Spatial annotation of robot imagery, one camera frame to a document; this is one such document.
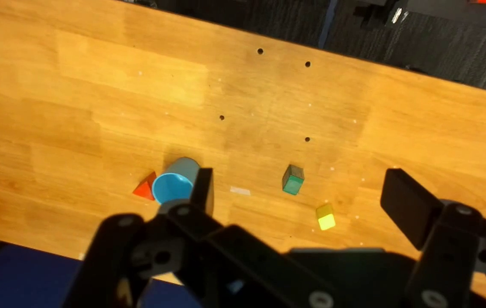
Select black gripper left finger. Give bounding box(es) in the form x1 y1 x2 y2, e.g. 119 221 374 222
62 166 340 308

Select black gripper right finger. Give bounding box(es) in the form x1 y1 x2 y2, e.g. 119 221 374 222
379 166 486 308

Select yellow cube block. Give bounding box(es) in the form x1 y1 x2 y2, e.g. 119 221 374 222
316 202 340 233

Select green cube block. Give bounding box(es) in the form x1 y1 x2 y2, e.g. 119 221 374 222
281 162 307 197

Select red triangular block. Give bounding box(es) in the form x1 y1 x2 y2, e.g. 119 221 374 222
133 169 160 202

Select white tape piece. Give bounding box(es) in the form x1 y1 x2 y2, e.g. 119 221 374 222
230 185 252 198

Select blue bowl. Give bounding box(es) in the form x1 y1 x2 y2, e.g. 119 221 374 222
151 156 203 207

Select black equipment with silver part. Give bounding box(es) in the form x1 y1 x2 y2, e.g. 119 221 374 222
352 0 422 27

